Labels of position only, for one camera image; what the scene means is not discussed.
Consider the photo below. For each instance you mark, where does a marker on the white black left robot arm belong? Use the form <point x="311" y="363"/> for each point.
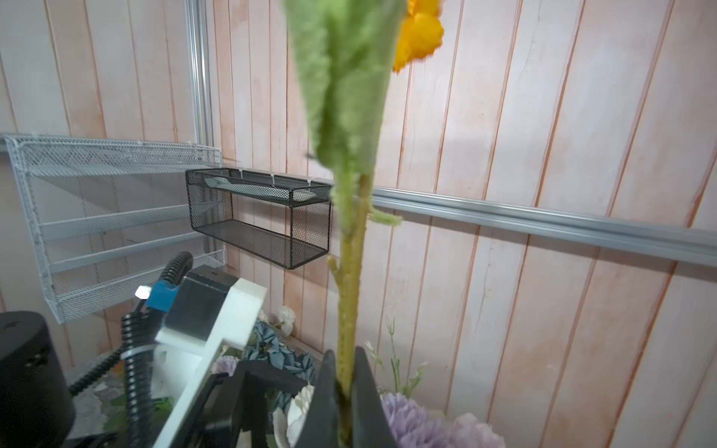
<point x="37" y="408"/>

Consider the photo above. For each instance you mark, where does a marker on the white wire mesh shelf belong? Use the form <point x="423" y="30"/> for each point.
<point x="105" y="216"/>

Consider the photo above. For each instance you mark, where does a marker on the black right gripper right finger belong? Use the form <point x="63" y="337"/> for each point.
<point x="370" y="427"/>

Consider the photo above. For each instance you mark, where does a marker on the yellow orange poppy stem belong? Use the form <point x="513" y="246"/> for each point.
<point x="345" y="53"/>

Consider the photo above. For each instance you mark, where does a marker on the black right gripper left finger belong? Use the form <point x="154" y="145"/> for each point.
<point x="321" y="426"/>

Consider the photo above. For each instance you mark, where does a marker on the black wire mesh basket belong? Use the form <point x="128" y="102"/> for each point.
<point x="282" y="219"/>

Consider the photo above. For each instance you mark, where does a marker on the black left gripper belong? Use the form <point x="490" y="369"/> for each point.
<point x="232" y="409"/>

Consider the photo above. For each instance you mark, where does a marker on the pink white green bouquet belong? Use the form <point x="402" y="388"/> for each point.
<point x="284" y="324"/>

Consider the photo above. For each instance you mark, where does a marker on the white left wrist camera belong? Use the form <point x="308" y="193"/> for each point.
<point x="173" y="342"/>

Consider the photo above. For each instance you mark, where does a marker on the purple white flower bouquet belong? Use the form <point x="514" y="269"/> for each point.
<point x="411" y="424"/>

